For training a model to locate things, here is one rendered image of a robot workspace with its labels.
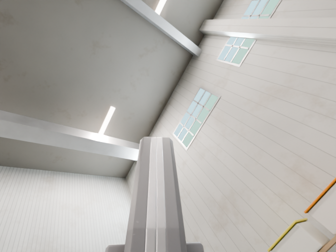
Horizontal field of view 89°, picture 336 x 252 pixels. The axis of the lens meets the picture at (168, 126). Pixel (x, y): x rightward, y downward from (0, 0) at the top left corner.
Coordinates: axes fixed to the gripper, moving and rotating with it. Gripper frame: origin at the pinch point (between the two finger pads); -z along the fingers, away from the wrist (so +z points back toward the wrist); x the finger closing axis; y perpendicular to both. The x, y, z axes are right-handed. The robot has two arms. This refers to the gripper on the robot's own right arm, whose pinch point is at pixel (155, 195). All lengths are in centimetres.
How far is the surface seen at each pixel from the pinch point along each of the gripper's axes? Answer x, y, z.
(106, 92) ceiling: 133, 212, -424
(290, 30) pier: -222, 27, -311
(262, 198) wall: -174, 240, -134
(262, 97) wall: -197, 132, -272
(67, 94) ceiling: 217, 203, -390
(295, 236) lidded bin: -152, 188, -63
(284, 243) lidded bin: -145, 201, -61
